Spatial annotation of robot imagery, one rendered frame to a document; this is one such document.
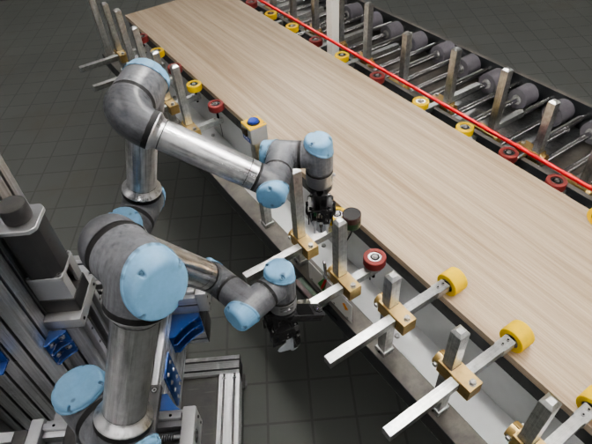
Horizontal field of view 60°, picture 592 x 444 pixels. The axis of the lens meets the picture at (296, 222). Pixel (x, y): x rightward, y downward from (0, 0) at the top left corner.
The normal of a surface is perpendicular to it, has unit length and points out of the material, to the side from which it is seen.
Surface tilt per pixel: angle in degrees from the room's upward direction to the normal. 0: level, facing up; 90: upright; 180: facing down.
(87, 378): 7
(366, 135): 0
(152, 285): 83
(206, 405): 0
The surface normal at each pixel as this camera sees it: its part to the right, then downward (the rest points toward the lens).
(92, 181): -0.06, -0.71
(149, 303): 0.76, 0.33
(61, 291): 0.06, 0.70
